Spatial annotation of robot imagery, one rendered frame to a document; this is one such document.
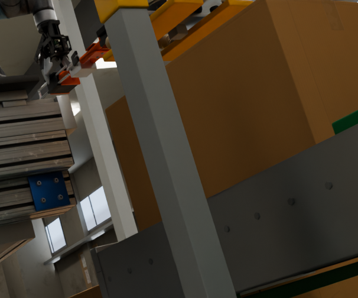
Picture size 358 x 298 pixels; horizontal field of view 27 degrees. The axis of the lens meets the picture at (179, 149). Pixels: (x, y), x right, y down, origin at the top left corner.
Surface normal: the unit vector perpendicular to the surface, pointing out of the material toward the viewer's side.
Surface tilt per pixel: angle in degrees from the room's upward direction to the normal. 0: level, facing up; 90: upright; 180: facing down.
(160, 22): 180
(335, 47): 90
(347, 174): 90
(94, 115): 90
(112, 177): 90
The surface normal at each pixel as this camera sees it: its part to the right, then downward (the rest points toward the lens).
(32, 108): 0.48, -0.33
